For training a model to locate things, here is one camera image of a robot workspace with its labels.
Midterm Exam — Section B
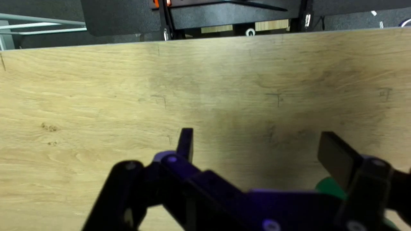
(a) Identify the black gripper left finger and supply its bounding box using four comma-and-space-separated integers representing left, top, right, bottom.
82, 127, 241, 231

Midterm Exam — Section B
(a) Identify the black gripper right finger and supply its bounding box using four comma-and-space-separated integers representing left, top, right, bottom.
317, 131, 411, 231

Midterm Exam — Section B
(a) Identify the green plastic cup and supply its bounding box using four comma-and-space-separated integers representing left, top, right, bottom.
313, 176, 402, 231

